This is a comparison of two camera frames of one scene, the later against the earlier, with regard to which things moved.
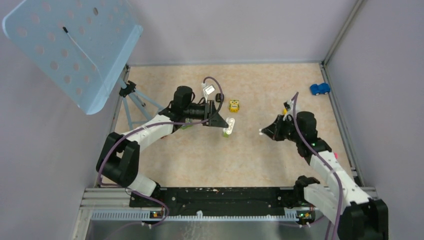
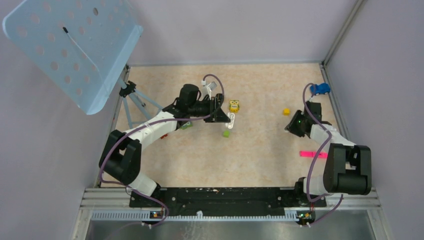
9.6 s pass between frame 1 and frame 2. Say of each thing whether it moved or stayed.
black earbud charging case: stayed
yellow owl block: stayed
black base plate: stayed
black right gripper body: moved
